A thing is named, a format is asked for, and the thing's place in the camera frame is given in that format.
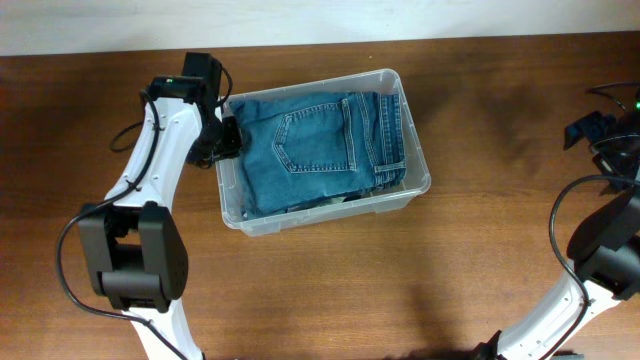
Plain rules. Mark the clear plastic storage container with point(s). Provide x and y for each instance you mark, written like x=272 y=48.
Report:
x=416 y=181

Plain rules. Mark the light grey jeans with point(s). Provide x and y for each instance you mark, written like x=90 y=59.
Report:
x=324 y=202

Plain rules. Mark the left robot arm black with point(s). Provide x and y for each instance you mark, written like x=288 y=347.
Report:
x=134 y=254

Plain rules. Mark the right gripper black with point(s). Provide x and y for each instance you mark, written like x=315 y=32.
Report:
x=588 y=127

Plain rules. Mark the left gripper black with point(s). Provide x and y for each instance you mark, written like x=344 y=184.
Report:
x=227 y=145

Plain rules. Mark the dark blue jeans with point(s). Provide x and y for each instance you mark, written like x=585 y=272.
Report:
x=303 y=150

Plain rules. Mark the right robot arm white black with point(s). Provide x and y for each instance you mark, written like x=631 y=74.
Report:
x=601 y=262

